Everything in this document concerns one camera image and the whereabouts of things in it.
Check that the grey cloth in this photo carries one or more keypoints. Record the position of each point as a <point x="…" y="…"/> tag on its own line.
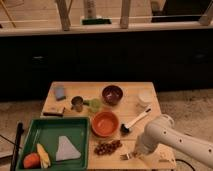
<point x="66" y="150"/>

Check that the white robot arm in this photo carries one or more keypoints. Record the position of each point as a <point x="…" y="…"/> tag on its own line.
<point x="161" y="131"/>

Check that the orange bowl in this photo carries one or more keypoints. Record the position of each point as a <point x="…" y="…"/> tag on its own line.
<point x="104" y="124"/>

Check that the green box on shelf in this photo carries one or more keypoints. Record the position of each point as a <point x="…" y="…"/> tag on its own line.
<point x="97" y="21"/>

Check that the white cup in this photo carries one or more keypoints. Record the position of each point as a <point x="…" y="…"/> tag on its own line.
<point x="145" y="98"/>

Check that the brown wooden block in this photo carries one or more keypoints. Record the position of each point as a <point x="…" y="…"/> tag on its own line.
<point x="54" y="111"/>

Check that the green plastic tray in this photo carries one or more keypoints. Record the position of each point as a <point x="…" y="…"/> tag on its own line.
<point x="47" y="131"/>

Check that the black pole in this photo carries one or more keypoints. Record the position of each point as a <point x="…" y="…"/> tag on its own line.
<point x="19" y="132"/>

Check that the yellow corn cob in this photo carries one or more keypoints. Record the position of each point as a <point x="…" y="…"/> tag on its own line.
<point x="44" y="157"/>

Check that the silver fork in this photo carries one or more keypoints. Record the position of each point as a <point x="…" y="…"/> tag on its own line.
<point x="128" y="156"/>

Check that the bunch of brown grapes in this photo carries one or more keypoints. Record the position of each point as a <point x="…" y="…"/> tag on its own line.
<point x="107" y="148"/>

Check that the purple bowl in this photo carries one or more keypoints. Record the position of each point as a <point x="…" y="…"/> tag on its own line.
<point x="112" y="94"/>

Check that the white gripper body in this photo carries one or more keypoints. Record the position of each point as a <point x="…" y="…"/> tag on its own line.
<point x="151" y="160"/>

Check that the orange tomato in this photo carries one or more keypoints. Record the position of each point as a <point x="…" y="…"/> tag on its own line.
<point x="31" y="161"/>

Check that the green measuring cup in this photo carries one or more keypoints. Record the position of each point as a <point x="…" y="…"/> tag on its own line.
<point x="93" y="104"/>

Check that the metal cup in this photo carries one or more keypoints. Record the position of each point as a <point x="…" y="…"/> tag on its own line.
<point x="77" y="103"/>

